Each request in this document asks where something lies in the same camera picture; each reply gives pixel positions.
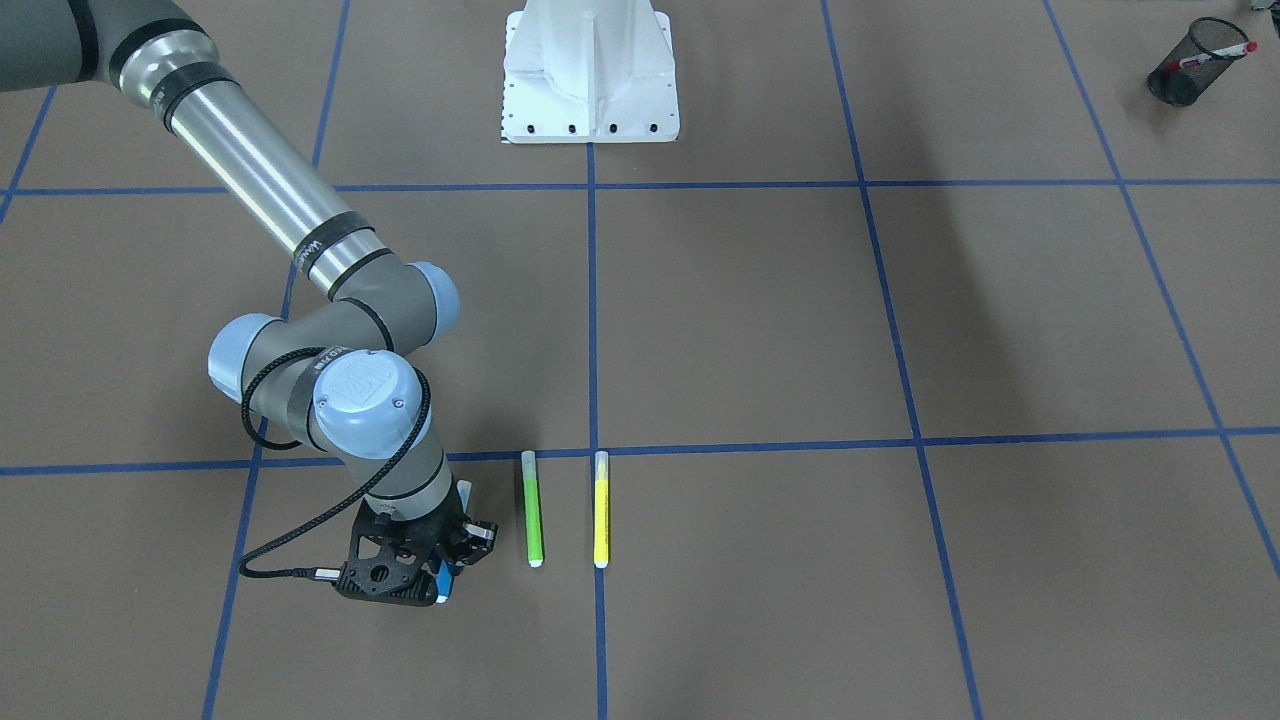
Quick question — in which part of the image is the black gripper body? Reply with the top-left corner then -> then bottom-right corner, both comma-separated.
334,500 -> 499,607

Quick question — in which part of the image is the blue highlighter pen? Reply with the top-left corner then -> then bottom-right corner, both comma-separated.
435,479 -> 472,605

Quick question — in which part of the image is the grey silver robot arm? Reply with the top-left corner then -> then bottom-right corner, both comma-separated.
3,1 -> 498,607

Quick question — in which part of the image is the green highlighter pen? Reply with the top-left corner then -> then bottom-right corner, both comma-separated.
520,450 -> 545,568

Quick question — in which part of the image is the yellow highlighter pen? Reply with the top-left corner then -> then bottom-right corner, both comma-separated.
591,450 -> 611,570

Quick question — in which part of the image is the black mesh pen holder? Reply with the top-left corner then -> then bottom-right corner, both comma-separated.
1146,17 -> 1257,108

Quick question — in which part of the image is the red white marker pen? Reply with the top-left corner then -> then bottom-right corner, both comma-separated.
1166,41 -> 1260,72

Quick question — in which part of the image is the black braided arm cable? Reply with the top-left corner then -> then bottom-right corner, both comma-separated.
238,346 -> 433,582

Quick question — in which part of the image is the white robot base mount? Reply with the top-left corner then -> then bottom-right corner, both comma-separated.
500,1 -> 681,143

